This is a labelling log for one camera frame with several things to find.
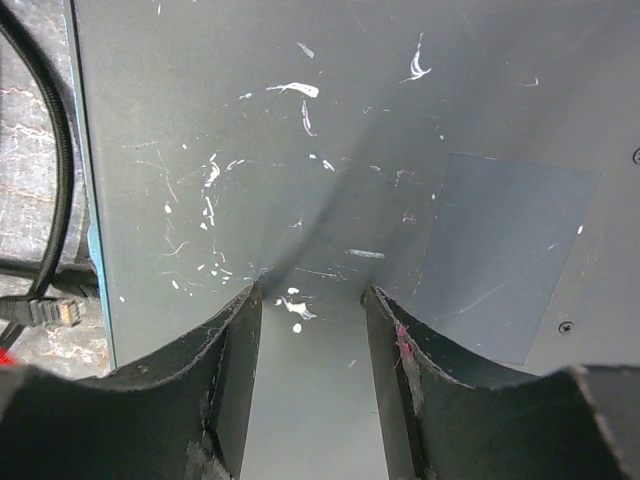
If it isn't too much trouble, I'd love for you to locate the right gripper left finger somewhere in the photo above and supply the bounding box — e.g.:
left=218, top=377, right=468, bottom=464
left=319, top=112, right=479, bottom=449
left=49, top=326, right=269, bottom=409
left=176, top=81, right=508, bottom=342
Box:
left=1, top=285, right=262, bottom=479

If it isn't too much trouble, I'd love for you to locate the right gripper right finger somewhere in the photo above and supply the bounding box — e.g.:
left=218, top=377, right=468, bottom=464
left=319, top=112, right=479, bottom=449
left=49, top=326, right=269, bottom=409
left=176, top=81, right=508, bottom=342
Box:
left=361, top=286, right=639, bottom=479

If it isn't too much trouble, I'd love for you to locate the black ethernet cable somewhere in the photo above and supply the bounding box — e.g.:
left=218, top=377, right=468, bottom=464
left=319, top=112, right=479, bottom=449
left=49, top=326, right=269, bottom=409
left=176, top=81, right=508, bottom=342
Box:
left=0, top=269, right=99, bottom=329

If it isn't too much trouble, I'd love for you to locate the dark network switch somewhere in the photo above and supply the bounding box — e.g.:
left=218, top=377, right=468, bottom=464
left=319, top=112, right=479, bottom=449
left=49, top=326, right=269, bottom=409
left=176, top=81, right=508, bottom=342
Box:
left=69, top=1, right=639, bottom=479

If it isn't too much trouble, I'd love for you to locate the black braided cable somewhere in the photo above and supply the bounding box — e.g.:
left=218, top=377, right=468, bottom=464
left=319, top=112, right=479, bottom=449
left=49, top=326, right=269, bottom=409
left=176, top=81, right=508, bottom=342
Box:
left=0, top=0, right=76, bottom=301

